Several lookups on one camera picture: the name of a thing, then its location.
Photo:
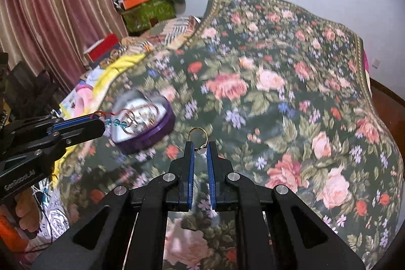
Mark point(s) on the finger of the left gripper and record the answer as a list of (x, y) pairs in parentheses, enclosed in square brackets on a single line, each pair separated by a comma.
[(89, 123), (79, 136)]

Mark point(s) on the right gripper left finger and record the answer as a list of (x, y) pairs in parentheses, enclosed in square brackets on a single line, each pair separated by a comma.
[(180, 193)]

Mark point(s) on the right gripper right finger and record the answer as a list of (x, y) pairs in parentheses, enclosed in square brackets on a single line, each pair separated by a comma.
[(222, 196)]

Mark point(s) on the gold ring earring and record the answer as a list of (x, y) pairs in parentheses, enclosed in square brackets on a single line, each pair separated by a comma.
[(199, 137)]

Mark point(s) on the pink round object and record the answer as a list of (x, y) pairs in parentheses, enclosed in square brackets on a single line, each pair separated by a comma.
[(83, 99)]

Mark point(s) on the purple heart-shaped tin box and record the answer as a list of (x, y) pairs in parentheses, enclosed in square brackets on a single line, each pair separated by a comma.
[(139, 121)]

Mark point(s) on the red white box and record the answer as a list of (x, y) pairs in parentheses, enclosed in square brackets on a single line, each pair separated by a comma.
[(100, 49)]

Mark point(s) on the green patterned box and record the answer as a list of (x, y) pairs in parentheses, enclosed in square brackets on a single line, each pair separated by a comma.
[(146, 15)]

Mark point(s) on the striped patchwork quilt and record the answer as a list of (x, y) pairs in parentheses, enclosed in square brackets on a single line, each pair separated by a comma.
[(167, 35)]

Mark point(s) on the green floral bedspread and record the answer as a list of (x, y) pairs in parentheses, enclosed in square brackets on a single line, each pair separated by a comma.
[(285, 96)]

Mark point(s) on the striped red curtain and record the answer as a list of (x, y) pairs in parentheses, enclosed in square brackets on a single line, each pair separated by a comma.
[(54, 34)]

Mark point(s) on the white wall socket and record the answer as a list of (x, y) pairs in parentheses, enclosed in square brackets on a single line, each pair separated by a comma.
[(375, 63)]

